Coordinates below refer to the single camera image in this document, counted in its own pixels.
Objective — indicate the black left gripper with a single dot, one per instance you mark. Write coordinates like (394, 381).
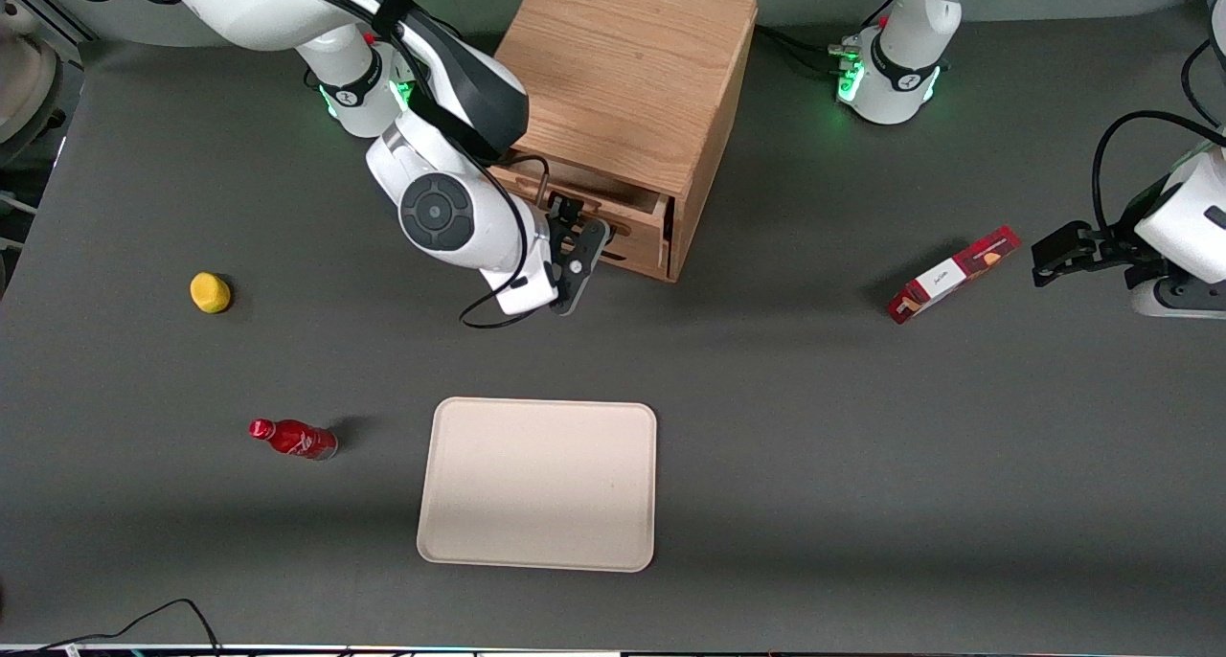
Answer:
(1114, 248)

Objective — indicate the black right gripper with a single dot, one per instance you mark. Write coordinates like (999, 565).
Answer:
(567, 213)

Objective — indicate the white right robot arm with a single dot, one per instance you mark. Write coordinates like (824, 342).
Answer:
(436, 212)

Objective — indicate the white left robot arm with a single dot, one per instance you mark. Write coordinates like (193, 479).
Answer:
(896, 92)

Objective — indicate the wooden drawer cabinet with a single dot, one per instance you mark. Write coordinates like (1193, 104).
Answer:
(632, 63)

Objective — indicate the red tartan cookie box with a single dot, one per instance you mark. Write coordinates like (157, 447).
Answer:
(948, 276)

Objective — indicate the beige plastic tray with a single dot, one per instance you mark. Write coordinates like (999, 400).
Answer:
(536, 485)

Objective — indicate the red drink bottle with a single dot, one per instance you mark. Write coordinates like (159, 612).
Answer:
(297, 439)

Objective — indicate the yellow lemon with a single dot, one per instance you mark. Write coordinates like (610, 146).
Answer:
(210, 293)

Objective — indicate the beige round object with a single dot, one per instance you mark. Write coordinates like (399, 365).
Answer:
(24, 73)

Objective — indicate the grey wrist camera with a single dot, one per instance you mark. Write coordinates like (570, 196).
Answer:
(1149, 303)

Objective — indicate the aluminium frame rail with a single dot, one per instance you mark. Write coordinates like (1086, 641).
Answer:
(57, 11)

